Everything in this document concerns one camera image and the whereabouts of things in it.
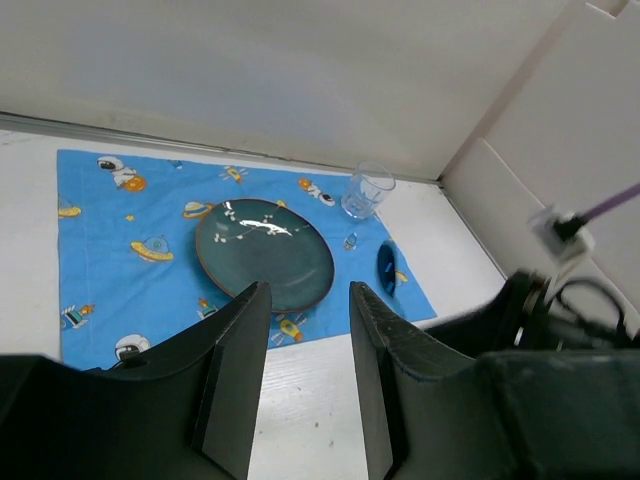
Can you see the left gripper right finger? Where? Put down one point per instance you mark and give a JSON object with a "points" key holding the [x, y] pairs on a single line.
{"points": [[430, 412]]}

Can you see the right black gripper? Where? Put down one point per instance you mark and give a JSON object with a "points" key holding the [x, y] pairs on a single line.
{"points": [[521, 317]]}

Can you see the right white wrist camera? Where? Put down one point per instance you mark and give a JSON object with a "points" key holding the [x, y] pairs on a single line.
{"points": [[562, 234]]}

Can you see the blue space-print cloth placemat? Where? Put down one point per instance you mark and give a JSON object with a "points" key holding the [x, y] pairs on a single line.
{"points": [[130, 277]]}

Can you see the clear plastic cup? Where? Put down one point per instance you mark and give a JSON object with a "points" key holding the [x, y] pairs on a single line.
{"points": [[369, 186]]}

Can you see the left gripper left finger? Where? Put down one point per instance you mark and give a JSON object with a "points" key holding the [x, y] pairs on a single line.
{"points": [[184, 409]]}

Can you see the blue metal spoon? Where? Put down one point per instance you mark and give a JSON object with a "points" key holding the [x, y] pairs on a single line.
{"points": [[386, 267]]}

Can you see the teal ceramic plate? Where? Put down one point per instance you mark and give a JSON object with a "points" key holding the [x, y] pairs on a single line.
{"points": [[243, 241]]}

